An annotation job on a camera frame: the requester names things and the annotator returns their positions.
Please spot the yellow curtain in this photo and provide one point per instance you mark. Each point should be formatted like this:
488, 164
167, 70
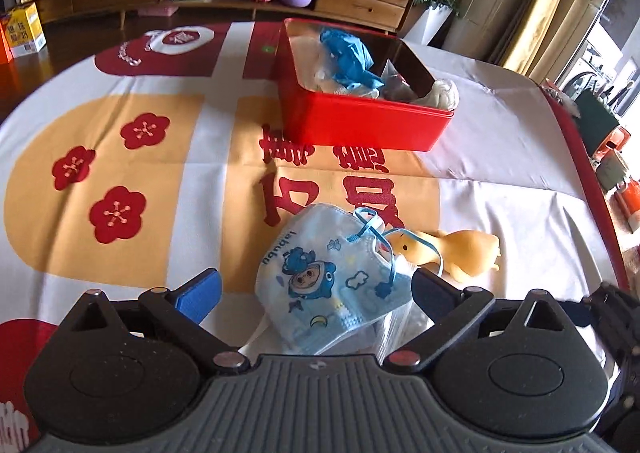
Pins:
555, 8

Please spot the orange gift box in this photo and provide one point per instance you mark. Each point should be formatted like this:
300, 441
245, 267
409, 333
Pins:
5, 45

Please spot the printed tablecloth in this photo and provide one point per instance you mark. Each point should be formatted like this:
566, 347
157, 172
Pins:
210, 213

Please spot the yellow carton box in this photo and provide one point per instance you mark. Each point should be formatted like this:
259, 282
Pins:
25, 30

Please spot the orange bag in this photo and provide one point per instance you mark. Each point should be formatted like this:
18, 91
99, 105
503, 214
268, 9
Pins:
630, 198

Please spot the yellow rubber duck toy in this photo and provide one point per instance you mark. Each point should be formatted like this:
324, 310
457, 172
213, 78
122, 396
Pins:
465, 253

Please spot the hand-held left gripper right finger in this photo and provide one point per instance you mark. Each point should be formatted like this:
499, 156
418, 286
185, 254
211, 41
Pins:
430, 290

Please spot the cream mug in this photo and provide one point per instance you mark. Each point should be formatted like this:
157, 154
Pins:
611, 170

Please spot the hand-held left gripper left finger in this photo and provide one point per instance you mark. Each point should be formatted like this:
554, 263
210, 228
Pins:
197, 290

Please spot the small clear plastic bag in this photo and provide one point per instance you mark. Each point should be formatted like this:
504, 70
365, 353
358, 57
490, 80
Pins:
397, 83

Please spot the white planter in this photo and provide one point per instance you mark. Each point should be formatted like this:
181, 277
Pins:
430, 25

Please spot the red tin box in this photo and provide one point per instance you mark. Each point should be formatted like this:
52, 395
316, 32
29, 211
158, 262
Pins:
360, 123

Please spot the blue glove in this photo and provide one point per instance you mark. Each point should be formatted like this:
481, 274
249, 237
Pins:
350, 58

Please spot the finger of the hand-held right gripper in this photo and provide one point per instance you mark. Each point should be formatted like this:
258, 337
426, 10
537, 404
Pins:
615, 318

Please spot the cartoon print face mask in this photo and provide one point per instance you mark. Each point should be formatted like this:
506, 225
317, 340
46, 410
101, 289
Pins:
320, 283

